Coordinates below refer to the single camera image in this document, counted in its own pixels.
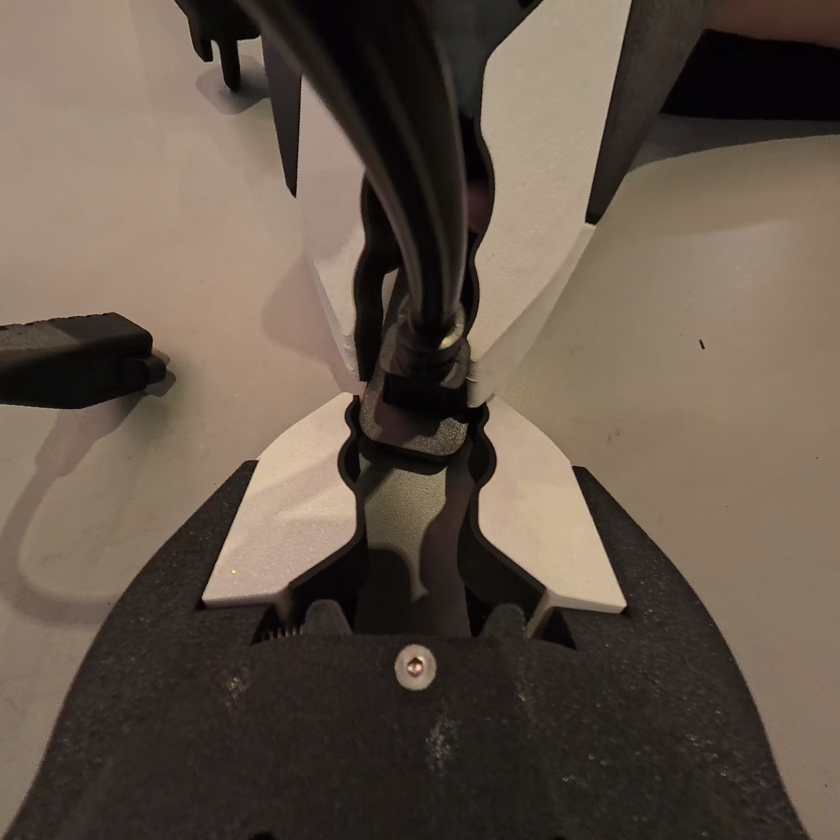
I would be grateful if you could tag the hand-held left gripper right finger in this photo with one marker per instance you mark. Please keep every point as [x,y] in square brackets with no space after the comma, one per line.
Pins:
[551,525]

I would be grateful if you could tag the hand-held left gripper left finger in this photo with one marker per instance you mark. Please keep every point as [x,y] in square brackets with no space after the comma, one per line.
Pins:
[275,525]

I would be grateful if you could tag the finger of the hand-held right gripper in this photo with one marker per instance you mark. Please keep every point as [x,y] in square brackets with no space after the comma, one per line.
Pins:
[544,164]
[328,275]

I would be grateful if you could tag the black power plug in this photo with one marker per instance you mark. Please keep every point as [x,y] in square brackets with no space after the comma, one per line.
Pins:
[410,390]

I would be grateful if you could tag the black power strip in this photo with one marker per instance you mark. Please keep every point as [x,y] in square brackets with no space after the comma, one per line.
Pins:
[420,439]

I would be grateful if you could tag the person's right forearm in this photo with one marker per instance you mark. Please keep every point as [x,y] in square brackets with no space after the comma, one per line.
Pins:
[774,19]

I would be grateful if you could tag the black pronged plug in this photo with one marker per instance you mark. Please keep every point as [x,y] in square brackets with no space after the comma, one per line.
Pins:
[197,26]

